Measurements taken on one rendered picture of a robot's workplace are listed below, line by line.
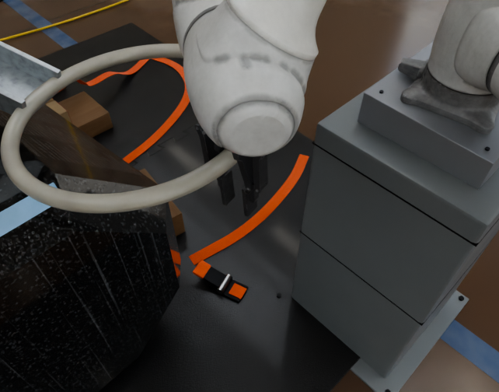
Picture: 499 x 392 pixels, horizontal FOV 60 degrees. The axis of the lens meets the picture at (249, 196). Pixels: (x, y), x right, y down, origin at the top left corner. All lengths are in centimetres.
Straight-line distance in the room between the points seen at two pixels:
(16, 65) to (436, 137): 87
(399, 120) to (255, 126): 58
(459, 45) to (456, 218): 31
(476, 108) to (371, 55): 195
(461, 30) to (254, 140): 54
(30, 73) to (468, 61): 86
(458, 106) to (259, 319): 96
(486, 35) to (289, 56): 48
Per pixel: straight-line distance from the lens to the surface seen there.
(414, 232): 98
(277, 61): 40
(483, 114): 94
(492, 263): 191
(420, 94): 95
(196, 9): 52
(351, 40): 298
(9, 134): 90
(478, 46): 84
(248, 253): 168
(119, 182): 104
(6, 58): 109
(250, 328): 153
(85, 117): 223
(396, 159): 93
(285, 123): 39
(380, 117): 96
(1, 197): 93
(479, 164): 90
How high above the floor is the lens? 141
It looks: 49 degrees down
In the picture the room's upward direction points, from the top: straight up
